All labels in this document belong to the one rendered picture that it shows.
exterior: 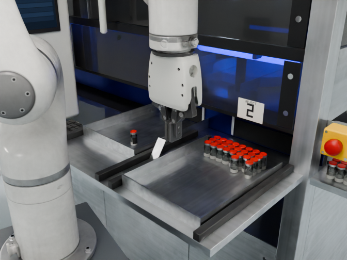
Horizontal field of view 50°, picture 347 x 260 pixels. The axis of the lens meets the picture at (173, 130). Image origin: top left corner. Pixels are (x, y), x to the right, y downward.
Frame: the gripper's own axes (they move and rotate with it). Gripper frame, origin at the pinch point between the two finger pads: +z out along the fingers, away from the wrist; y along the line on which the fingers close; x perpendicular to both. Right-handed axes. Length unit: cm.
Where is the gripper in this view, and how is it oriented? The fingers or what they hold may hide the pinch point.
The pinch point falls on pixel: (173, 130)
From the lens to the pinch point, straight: 71.6
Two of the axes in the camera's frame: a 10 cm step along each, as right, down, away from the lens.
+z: 0.0, 9.2, 4.0
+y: -7.2, -2.7, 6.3
